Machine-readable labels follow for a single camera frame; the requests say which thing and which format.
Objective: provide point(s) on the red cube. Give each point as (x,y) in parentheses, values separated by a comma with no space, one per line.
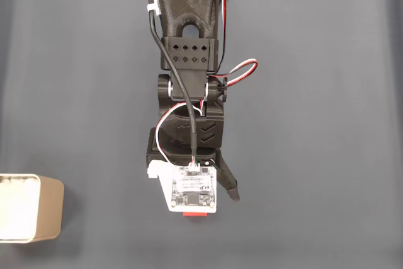
(195,214)

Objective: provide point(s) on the beige box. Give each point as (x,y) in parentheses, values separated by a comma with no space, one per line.
(50,209)

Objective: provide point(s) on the white padding paper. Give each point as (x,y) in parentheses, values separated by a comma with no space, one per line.
(15,206)

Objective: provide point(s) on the white wrist camera board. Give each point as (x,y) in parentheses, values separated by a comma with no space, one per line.
(195,187)

